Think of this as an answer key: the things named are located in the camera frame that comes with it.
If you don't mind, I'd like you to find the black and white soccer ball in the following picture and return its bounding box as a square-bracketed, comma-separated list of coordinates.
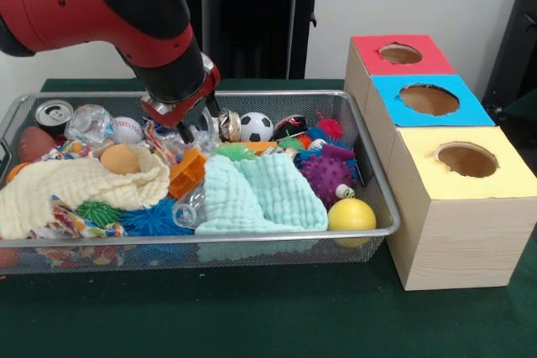
[240, 112, 275, 143]

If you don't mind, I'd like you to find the orange plastic block toy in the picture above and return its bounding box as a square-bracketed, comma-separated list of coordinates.
[167, 148, 209, 200]

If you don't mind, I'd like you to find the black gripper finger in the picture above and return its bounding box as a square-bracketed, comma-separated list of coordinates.
[175, 122, 196, 145]
[204, 93, 222, 117]

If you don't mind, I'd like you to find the cream yellow cloth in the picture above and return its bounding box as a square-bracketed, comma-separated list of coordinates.
[0, 143, 171, 241]

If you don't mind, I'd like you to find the dark green table cloth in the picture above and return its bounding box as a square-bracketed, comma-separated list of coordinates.
[0, 77, 537, 358]

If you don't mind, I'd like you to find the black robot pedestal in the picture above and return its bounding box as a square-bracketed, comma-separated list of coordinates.
[167, 0, 339, 80]

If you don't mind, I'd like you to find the wooden box with three holes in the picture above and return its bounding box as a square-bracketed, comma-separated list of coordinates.
[343, 34, 537, 292]

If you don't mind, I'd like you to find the yellow smooth ball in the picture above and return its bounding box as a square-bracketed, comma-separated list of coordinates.
[327, 198, 378, 249]

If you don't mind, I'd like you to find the tan foam ball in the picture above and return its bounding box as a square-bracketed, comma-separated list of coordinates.
[99, 143, 142, 175]

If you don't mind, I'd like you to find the shallow metal mesh bin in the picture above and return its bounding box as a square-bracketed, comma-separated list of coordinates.
[0, 89, 402, 278]

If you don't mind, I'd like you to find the black chair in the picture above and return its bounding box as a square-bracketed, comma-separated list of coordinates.
[482, 0, 537, 116]

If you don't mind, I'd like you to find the blue stringy koosh ball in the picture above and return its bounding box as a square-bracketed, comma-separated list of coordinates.
[119, 197, 185, 236]

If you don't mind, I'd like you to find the silver topped drink can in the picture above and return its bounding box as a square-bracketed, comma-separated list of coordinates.
[34, 99, 75, 137]

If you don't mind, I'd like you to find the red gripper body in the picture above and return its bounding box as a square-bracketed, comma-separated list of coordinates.
[140, 65, 222, 129]

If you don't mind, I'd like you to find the green stringy koosh ball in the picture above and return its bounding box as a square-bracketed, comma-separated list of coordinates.
[216, 143, 258, 162]

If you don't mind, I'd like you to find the mint green cloth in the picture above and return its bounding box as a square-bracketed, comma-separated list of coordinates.
[195, 152, 330, 236]

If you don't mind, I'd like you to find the purple spiky ball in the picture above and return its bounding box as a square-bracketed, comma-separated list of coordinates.
[298, 153, 357, 207]

